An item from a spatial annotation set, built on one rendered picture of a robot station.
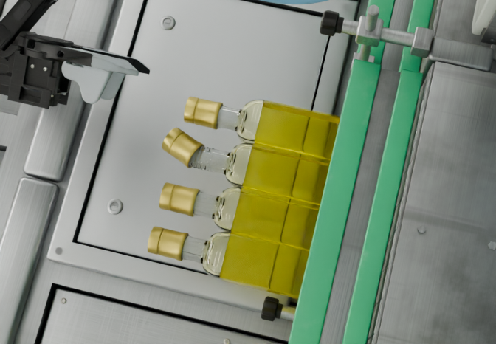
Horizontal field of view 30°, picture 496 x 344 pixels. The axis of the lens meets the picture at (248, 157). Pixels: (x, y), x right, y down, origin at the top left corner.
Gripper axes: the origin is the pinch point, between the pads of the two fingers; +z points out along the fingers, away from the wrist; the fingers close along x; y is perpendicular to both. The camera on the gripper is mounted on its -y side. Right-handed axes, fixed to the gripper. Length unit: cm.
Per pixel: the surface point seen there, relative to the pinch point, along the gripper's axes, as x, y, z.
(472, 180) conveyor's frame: 10.0, 3.6, 40.9
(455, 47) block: 4.5, -9.8, 36.3
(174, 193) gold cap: -0.6, 14.6, 7.7
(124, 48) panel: -21.6, -0.3, -7.3
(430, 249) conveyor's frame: 13.2, 11.3, 38.0
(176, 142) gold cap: -3.3, 8.7, 6.1
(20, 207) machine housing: -12.6, 24.1, -15.5
